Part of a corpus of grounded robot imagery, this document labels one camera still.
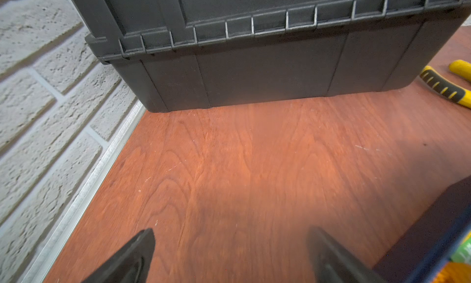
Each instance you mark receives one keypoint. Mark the yellow black pliers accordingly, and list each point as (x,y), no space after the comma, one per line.
(446,88)

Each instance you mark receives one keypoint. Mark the dark blue storage box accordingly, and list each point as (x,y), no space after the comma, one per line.
(424,248)

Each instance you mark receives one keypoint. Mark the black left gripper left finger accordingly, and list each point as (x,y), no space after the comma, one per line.
(130,264)

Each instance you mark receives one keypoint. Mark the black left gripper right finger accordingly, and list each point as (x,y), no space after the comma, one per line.
(332,263)

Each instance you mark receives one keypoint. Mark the black plastic toolbox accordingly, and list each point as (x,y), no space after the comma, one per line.
(187,54)

